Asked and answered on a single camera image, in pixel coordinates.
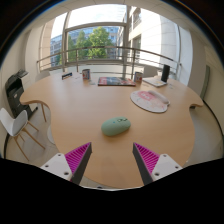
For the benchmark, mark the black cylindrical speaker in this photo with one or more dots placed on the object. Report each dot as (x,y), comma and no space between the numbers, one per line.
(165,73)

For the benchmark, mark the metal window railing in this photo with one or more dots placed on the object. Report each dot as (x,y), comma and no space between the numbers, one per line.
(100,47)

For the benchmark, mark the round white pink mouse pad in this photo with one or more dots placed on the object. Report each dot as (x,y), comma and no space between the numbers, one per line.
(148,101)

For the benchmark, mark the mint green computer mouse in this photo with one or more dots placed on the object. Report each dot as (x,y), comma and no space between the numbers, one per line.
(115,126)

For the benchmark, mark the red and dark magazine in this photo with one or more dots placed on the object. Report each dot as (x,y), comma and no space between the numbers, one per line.
(116,81)

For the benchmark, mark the white illustrated book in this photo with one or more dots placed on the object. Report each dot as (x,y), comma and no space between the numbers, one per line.
(154,81)

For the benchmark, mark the dark blue stapler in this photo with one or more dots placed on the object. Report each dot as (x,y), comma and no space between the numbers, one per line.
(66,75)

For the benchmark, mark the blue and white printed mug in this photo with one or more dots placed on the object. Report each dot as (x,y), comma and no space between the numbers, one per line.
(86,74)

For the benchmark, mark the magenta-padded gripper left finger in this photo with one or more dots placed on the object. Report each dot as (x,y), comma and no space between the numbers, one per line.
(77,158)

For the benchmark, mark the black office printer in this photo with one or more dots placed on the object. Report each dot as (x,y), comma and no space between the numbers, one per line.
(16,93)

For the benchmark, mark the white plastic chair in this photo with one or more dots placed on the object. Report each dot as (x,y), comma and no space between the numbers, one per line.
(42,75)
(150,71)

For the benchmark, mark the white chair with wooden legs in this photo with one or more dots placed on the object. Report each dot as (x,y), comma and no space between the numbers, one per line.
(13,123)

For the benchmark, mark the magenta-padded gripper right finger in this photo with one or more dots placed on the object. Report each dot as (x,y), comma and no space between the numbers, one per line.
(147,158)

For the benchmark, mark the grey-green door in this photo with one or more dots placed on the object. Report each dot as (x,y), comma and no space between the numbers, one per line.
(205,81)

